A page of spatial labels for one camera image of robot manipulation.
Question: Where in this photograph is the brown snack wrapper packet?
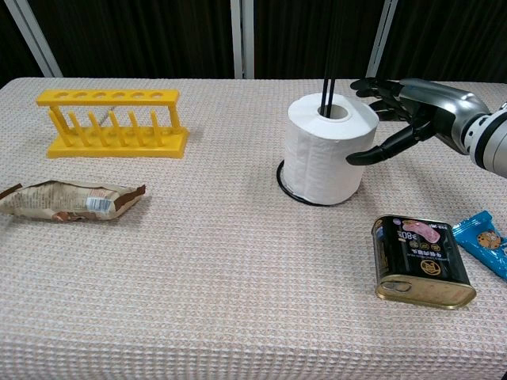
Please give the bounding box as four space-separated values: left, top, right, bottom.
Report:
0 180 147 222

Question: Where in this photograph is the beige waffle weave tablecloth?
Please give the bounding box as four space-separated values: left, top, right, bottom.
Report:
0 77 507 380

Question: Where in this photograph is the white toilet paper roll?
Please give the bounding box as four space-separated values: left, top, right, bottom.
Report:
282 93 378 206

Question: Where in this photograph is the black wire paper roll stand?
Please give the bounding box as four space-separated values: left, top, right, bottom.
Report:
276 78 345 207

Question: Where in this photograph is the white metal frame post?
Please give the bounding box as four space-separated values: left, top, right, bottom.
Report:
2 0 63 78
364 0 399 78
230 0 255 79

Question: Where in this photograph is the yellow plastic test tube rack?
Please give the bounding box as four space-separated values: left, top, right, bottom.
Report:
36 88 190 160

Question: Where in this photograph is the blue cookie snack packet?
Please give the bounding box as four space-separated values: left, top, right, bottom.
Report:
452 210 507 283

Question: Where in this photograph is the black luncheon meat can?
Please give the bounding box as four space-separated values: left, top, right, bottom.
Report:
371 215 477 310

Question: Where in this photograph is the dark curtain backdrop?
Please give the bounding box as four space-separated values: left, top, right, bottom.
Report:
0 0 507 89

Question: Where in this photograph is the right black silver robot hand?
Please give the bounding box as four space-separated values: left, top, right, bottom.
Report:
345 78 492 166

